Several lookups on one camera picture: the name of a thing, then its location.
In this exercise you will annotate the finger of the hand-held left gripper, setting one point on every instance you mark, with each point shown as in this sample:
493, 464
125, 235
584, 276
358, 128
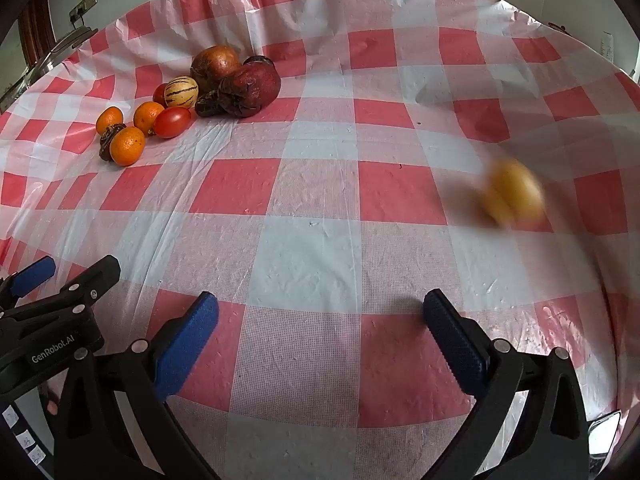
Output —
32, 275
100, 272

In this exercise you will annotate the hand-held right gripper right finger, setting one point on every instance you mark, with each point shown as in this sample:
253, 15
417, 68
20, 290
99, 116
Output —
455, 345

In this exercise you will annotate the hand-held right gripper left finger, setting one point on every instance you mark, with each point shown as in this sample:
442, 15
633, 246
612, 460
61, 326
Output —
187, 345

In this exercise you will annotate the dark purple passion fruit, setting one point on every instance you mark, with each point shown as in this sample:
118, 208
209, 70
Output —
206, 106
105, 144

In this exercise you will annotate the orange mandarin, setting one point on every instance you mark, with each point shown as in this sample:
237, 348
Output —
127, 146
147, 116
108, 119

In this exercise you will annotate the yellow round fruit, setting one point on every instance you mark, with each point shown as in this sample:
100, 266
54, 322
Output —
515, 192

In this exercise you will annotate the red tomato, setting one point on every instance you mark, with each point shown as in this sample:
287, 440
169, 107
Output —
171, 122
159, 95

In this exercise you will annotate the striped pale yellow pepino melon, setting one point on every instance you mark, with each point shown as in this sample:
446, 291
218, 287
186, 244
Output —
181, 91

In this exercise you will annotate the dark red wrinkled fruit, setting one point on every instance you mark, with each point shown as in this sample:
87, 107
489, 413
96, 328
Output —
252, 87

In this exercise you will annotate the shiny grey object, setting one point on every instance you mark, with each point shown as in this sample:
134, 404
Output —
605, 432

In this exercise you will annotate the red white checkered tablecloth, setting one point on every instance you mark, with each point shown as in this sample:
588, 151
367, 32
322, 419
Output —
320, 210

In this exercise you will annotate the white paper note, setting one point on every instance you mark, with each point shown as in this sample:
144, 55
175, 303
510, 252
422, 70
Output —
606, 45

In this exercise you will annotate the wooden door frame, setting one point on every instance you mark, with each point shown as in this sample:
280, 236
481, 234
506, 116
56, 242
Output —
37, 30

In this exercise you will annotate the wall socket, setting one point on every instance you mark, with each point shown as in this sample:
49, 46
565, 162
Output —
82, 4

